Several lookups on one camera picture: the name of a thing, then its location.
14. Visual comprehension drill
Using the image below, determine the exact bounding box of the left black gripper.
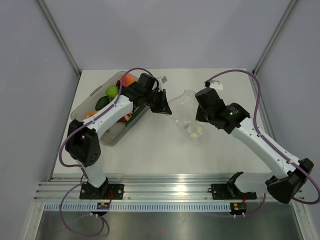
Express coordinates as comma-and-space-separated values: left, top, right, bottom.
144, 89, 172, 115

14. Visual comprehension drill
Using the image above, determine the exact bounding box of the clear zip top bag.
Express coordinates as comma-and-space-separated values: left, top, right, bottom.
167, 89, 205, 141

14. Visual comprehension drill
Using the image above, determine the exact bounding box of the red orange meat slab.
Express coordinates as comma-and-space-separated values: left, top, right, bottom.
85, 110, 100, 119

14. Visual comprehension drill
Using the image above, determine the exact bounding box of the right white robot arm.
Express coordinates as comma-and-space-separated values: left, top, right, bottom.
195, 87, 314, 204

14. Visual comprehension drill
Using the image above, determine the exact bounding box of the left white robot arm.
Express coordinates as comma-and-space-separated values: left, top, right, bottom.
64, 73, 172, 199

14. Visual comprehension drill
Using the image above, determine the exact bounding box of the clear plastic food bin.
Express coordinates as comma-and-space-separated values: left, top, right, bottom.
70, 71, 138, 146

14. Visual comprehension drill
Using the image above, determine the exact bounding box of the green cucumber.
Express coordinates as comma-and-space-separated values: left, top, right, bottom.
125, 105, 148, 128

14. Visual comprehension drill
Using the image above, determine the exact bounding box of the orange peach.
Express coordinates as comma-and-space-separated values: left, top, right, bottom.
120, 74, 137, 87

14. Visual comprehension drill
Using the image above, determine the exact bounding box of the dark red grape bunch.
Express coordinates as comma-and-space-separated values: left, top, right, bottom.
115, 80, 121, 89

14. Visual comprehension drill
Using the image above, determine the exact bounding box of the green lime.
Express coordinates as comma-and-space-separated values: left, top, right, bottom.
105, 85, 119, 99

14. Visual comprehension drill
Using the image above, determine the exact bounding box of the green avocado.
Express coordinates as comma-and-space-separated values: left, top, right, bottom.
95, 95, 110, 111

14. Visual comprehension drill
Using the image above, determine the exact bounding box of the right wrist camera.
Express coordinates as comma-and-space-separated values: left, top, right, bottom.
204, 79, 224, 91

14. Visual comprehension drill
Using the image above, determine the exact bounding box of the aluminium mounting rail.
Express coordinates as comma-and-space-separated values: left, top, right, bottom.
33, 176, 305, 202

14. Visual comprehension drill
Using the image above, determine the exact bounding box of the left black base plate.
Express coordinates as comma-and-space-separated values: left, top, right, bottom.
79, 183, 124, 200

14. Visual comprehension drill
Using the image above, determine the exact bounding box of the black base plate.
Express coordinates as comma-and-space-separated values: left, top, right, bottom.
79, 183, 124, 200
207, 183, 257, 200

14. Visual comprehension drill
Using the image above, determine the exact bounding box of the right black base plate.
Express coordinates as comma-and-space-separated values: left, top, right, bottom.
207, 183, 257, 200

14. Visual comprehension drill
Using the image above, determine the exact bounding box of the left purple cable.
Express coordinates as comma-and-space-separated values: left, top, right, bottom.
58, 66, 157, 238

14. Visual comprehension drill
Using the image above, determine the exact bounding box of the white slotted cable duct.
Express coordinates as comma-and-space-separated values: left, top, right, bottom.
44, 202, 231, 213

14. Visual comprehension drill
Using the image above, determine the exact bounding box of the right aluminium frame post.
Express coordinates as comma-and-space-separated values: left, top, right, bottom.
252, 0, 299, 76

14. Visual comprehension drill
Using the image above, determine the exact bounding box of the aluminium frame post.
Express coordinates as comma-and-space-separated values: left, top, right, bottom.
252, 0, 299, 76
35, 0, 82, 79

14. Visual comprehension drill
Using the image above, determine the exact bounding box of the left aluminium frame post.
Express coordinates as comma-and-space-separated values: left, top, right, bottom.
35, 0, 82, 79

